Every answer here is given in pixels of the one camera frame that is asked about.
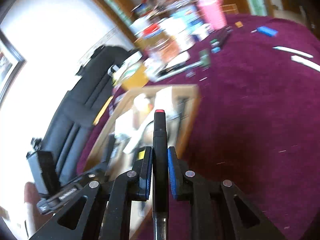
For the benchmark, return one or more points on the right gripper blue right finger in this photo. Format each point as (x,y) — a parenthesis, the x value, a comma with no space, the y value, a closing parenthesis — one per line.
(174,172)

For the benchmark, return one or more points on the yellow packing tape roll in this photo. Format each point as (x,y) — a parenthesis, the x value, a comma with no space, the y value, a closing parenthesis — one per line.
(129,77)

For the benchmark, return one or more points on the left hand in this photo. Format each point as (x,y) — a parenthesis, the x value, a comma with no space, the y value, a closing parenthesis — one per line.
(33,219)

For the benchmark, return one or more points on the dark markers with teal caps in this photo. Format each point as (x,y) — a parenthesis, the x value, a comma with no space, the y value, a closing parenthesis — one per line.
(218,42)

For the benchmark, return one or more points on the white pen cap stick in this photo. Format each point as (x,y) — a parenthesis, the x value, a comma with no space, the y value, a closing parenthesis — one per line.
(305,62)

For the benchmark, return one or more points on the blue lighter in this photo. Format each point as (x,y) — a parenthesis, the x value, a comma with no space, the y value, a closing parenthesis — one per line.
(267,31)

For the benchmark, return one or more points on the pink knitted cup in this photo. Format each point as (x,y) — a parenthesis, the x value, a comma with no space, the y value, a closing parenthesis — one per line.
(213,13)

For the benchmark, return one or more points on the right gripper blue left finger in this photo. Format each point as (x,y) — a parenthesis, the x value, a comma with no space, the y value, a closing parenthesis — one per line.
(145,175)

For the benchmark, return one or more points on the black marker red cap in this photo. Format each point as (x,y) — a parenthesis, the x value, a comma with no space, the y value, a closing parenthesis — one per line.
(160,197)

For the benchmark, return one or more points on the white pen with silver tip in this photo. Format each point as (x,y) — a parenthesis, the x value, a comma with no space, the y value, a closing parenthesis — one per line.
(293,51)

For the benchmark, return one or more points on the brown cardboard box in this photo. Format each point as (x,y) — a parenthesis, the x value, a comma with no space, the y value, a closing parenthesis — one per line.
(132,123)

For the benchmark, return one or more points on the glass jar with brown contents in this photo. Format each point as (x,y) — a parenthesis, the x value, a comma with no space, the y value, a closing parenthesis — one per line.
(165,50)

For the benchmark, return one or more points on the green lighter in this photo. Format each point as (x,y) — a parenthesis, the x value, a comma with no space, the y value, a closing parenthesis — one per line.
(204,58)

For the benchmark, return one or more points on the black leather sofa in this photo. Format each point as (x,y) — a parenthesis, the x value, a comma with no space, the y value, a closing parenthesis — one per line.
(74,118)

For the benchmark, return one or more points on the clear plastic pen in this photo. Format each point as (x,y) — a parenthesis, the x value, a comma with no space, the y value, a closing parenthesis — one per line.
(175,71)

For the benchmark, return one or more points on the maroon velvet tablecloth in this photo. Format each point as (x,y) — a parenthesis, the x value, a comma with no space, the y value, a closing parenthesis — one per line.
(258,122)

